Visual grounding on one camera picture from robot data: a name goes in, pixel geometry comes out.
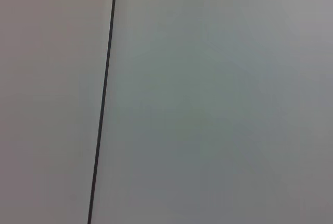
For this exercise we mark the black vertical wall strip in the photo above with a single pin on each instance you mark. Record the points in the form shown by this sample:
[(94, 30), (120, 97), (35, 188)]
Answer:
[(104, 99)]

